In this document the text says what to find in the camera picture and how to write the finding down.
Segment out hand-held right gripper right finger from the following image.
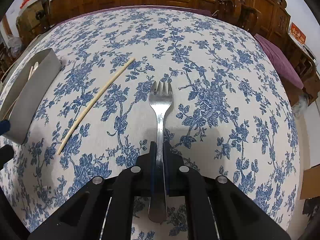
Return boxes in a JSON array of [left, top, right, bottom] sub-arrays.
[[163, 141, 292, 240]]

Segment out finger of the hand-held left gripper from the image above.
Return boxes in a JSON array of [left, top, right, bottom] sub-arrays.
[[0, 120, 11, 135], [0, 144, 15, 171]]

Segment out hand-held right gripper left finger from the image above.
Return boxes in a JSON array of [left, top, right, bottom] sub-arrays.
[[27, 141, 157, 240]]

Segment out grey metal utensil tray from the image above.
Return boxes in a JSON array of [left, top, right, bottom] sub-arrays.
[[0, 48, 62, 144]]

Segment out metal fork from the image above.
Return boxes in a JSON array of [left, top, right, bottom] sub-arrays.
[[148, 80, 173, 223]]

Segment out clear plastic bag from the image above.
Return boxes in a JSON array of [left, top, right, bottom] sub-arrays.
[[5, 35, 23, 53]]

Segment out blue floral tablecloth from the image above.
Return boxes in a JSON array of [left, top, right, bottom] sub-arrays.
[[0, 7, 300, 240]]

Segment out cardboard box with red print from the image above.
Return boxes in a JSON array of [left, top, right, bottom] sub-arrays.
[[15, 0, 46, 32]]

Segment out plain cardboard box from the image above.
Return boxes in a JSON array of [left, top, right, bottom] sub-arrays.
[[299, 164, 320, 200]]

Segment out white plastic bag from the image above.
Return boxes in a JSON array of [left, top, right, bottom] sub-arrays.
[[292, 94, 311, 118]]

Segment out purple seat cushion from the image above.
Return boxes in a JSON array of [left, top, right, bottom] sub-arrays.
[[253, 33, 304, 90]]

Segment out purple table undercloth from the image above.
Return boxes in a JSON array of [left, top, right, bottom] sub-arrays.
[[49, 4, 213, 27]]

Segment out carved wooden chair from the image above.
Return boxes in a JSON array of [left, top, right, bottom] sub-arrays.
[[232, 0, 292, 46], [214, 0, 262, 32]]

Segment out red framed sign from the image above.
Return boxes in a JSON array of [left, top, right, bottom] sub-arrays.
[[288, 22, 307, 43]]

